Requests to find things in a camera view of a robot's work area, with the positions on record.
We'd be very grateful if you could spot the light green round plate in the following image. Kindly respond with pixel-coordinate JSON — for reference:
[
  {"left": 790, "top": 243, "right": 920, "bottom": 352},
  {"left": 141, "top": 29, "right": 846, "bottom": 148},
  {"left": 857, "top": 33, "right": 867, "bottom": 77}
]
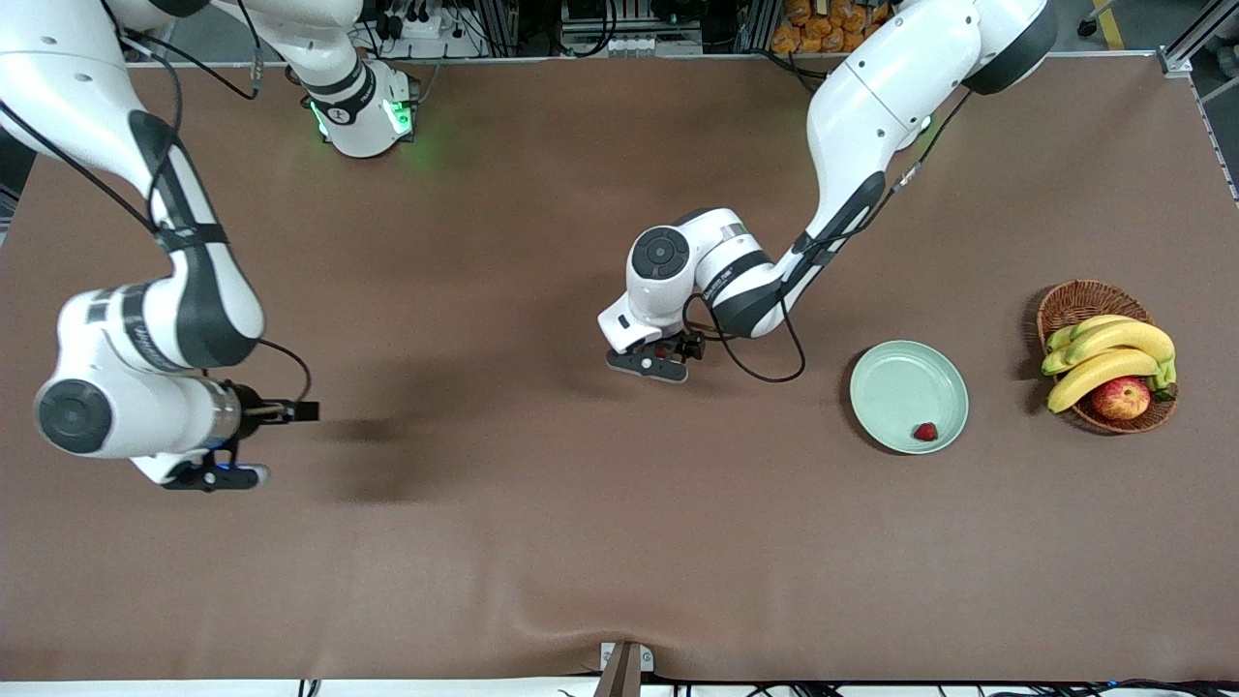
[{"left": 850, "top": 340, "right": 970, "bottom": 455}]

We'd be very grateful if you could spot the brown table mat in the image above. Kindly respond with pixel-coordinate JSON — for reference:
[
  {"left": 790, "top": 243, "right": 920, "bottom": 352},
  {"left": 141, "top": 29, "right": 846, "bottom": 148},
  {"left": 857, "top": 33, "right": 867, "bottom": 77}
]
[{"left": 0, "top": 56, "right": 1239, "bottom": 683}]

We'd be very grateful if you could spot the white connector block row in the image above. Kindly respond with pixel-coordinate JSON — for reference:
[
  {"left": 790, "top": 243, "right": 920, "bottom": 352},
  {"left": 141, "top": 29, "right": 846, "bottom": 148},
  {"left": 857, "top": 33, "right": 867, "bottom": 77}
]
[{"left": 561, "top": 34, "right": 703, "bottom": 57}]

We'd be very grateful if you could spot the metal table edge clamp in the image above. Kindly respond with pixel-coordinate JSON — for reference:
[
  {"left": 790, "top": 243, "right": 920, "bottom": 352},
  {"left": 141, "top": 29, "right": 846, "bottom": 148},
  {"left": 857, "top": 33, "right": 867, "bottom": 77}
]
[{"left": 600, "top": 642, "right": 654, "bottom": 697}]

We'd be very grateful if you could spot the bag of orange buns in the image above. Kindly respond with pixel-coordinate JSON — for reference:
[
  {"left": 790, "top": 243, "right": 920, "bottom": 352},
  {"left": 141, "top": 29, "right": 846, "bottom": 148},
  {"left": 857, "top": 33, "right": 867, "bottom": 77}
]
[{"left": 771, "top": 0, "right": 896, "bottom": 54}]

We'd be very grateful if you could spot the brown wicker basket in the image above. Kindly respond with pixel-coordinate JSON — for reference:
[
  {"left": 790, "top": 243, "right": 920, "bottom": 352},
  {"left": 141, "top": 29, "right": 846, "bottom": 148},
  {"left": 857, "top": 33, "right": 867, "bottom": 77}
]
[{"left": 1036, "top": 280, "right": 1180, "bottom": 436}]

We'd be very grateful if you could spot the white power strip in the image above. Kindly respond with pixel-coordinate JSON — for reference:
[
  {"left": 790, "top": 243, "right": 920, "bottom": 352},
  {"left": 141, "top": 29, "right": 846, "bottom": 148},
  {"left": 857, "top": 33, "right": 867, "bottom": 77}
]
[{"left": 373, "top": 0, "right": 466, "bottom": 42}]

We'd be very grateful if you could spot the red yellow apple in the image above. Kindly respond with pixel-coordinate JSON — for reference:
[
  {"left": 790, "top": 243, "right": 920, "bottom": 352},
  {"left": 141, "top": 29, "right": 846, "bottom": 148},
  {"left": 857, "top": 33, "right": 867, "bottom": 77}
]
[{"left": 1091, "top": 377, "right": 1153, "bottom": 422}]

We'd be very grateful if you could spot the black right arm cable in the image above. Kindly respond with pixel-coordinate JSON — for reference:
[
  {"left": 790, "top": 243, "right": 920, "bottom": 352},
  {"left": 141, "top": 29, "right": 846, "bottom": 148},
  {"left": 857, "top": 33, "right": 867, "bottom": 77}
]
[{"left": 0, "top": 0, "right": 314, "bottom": 419}]

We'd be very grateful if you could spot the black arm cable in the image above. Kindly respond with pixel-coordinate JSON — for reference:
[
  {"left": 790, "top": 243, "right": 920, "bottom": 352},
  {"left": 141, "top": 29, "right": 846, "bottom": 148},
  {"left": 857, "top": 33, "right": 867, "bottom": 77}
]
[
  {"left": 680, "top": 87, "right": 974, "bottom": 384},
  {"left": 0, "top": 0, "right": 314, "bottom": 419}
]

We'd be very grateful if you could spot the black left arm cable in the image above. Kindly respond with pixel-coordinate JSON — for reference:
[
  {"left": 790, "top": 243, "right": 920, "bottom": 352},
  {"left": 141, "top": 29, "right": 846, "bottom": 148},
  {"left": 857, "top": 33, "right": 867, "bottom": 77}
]
[{"left": 680, "top": 87, "right": 974, "bottom": 384}]

